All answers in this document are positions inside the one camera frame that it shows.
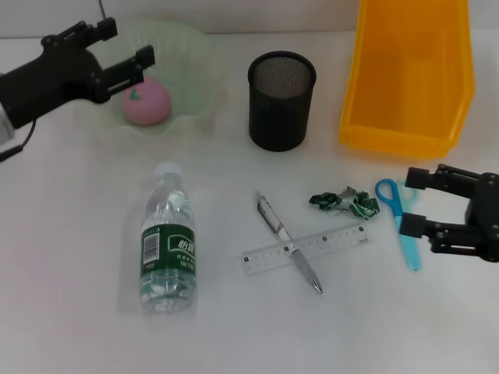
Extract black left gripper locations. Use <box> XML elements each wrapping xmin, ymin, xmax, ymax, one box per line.
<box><xmin>0</xmin><ymin>17</ymin><xmax>157</xmax><ymax>129</ymax></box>

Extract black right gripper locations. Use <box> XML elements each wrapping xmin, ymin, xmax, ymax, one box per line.
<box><xmin>399</xmin><ymin>163</ymin><xmax>499</xmax><ymax>263</ymax></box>

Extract blue scissors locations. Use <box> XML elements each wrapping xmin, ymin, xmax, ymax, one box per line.
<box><xmin>375</xmin><ymin>178</ymin><xmax>423</xmax><ymax>272</ymax></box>

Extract green plastic wrapper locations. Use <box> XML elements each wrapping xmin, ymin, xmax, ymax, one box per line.
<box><xmin>309</xmin><ymin>185</ymin><xmax>380</xmax><ymax>221</ymax></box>

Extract pink peach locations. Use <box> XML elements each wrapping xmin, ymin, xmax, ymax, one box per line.
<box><xmin>121</xmin><ymin>76</ymin><xmax>172</xmax><ymax>126</ymax></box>

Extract transparent plastic ruler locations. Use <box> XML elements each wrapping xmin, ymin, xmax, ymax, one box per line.
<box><xmin>242</xmin><ymin>224</ymin><xmax>373</xmax><ymax>277</ymax></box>

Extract green label water bottle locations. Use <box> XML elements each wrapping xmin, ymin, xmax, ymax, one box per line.
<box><xmin>139</xmin><ymin>162</ymin><xmax>196</xmax><ymax>316</ymax></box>

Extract translucent green fruit plate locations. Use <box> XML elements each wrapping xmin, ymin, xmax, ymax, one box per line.
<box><xmin>72</xmin><ymin>17</ymin><xmax>230</xmax><ymax>140</ymax></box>

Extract grey white ballpoint pen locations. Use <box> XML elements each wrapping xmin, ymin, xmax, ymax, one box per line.
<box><xmin>255</xmin><ymin>190</ymin><xmax>324</xmax><ymax>295</ymax></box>

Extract black mesh pen holder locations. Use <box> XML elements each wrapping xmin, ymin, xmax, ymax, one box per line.
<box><xmin>247</xmin><ymin>50</ymin><xmax>317</xmax><ymax>152</ymax></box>

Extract yellow plastic bin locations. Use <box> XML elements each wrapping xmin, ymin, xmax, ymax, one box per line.
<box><xmin>337</xmin><ymin>0</ymin><xmax>477</xmax><ymax>160</ymax></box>

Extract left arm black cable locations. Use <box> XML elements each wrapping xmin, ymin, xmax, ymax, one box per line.
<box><xmin>0</xmin><ymin>119</ymin><xmax>38</xmax><ymax>163</ymax></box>

